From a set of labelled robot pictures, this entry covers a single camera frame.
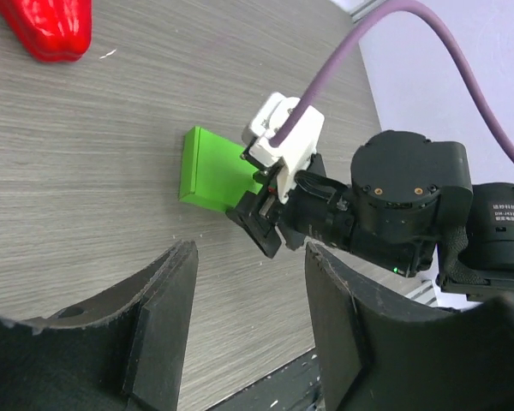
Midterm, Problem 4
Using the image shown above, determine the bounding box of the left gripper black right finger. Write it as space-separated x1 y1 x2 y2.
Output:
305 243 514 410

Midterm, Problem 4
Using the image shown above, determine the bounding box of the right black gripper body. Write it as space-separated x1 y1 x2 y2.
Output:
227 130 473 278

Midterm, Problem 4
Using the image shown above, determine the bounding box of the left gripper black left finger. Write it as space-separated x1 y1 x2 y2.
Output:
0 241 198 410

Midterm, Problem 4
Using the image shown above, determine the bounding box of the green paper box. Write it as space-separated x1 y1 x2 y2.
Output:
178 126 261 213

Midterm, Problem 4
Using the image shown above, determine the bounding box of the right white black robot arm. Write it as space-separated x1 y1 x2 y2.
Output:
227 130 514 301

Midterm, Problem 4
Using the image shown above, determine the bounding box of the red bell pepper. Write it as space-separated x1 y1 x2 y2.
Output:
0 0 93 63

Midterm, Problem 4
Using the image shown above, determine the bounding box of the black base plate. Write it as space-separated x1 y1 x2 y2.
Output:
210 348 325 411

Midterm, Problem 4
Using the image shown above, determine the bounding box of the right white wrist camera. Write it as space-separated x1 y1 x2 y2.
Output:
242 92 325 204

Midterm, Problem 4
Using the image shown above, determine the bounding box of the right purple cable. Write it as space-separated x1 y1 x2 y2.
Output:
270 0 514 182

